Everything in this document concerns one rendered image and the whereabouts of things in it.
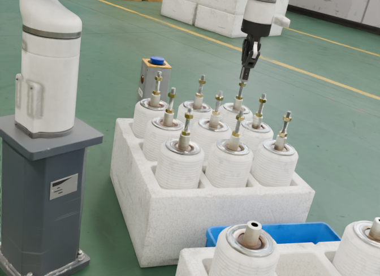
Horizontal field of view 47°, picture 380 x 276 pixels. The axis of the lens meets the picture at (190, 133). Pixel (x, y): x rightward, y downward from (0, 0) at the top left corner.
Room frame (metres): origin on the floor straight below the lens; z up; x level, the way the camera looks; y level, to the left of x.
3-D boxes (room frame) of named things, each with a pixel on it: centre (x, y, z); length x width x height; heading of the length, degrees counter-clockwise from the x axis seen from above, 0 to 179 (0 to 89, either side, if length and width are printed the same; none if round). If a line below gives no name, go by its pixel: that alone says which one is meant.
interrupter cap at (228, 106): (1.15, -0.11, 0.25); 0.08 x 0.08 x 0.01
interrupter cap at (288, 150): (0.93, -0.21, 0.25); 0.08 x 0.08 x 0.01
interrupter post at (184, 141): (0.84, 0.01, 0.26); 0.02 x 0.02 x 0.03
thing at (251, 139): (1.04, -0.16, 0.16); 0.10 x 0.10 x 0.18
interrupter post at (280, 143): (0.93, -0.21, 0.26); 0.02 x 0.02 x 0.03
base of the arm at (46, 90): (0.71, 0.25, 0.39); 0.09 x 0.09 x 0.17; 52
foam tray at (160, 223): (0.99, -0.05, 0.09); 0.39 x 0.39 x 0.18; 24
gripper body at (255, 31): (1.15, -0.11, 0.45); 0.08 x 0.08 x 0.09
